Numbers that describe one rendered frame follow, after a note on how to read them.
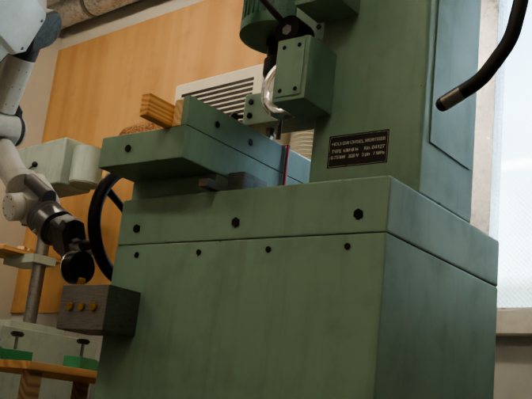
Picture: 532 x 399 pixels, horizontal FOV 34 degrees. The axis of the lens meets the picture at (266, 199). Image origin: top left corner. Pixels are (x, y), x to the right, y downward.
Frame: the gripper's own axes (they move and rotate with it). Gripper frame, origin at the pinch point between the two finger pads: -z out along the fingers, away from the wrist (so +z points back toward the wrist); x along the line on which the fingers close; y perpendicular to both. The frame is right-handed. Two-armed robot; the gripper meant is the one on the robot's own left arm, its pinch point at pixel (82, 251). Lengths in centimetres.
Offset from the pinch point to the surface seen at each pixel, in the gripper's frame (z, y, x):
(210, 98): 119, 123, -48
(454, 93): -66, 36, 52
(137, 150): -24.0, 1.6, 35.6
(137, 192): -19.2, 3.7, 23.2
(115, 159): -20.2, -0.8, 32.8
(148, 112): -29, 2, 45
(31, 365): 47, 1, -70
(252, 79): 102, 131, -35
